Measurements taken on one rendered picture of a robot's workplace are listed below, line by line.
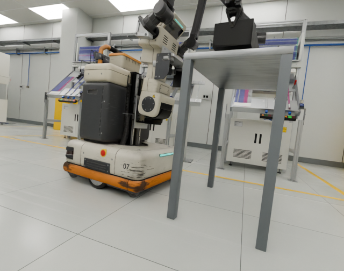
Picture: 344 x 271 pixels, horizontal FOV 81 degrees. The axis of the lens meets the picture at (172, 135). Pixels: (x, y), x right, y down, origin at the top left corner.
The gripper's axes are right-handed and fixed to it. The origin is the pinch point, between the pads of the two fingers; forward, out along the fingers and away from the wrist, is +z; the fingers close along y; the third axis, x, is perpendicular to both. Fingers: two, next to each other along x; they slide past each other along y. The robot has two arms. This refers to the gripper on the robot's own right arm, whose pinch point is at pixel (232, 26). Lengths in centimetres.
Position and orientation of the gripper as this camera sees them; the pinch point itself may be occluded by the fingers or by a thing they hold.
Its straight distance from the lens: 107.7
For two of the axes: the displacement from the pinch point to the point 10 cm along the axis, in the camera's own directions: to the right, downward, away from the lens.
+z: -1.0, 9.9, 0.4
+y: 4.5, 0.1, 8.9
